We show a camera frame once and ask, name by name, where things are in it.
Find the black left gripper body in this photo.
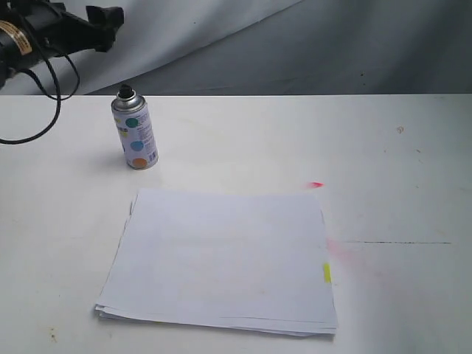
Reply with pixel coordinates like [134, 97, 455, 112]
[14, 1, 92, 54]

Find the polka dot spray paint can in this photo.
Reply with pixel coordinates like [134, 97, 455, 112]
[111, 84, 159, 170]

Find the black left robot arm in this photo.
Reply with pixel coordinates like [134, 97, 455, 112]
[1, 1, 125, 86]

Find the grey backdrop cloth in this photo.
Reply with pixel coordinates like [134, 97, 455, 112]
[53, 1, 471, 95]

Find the white paper stack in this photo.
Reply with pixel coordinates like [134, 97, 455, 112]
[95, 189, 338, 336]

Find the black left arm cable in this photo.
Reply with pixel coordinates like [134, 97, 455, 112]
[0, 0, 80, 145]

